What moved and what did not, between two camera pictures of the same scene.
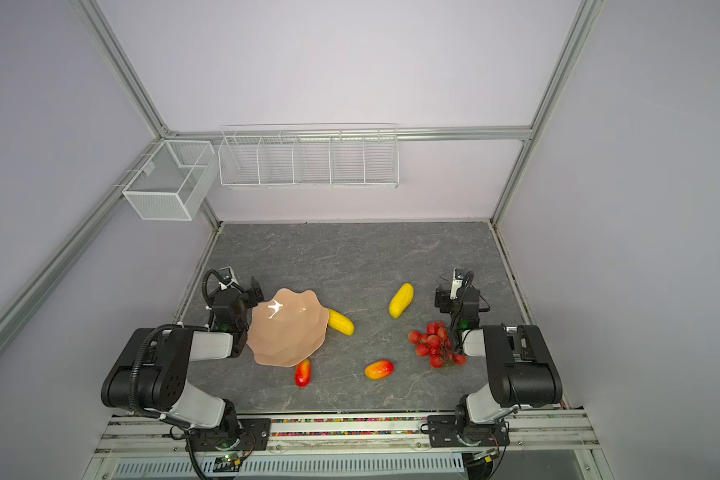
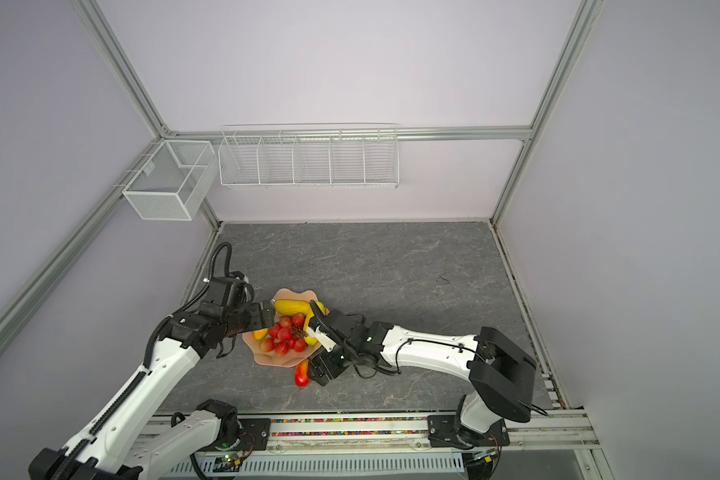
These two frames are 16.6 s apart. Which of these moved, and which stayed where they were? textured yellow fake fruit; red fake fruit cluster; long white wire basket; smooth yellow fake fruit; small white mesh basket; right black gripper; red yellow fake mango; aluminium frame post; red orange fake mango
Moved: red orange fake mango; smooth yellow fake fruit; right black gripper; textured yellow fake fruit; red fake fruit cluster
Stayed: aluminium frame post; long white wire basket; red yellow fake mango; small white mesh basket
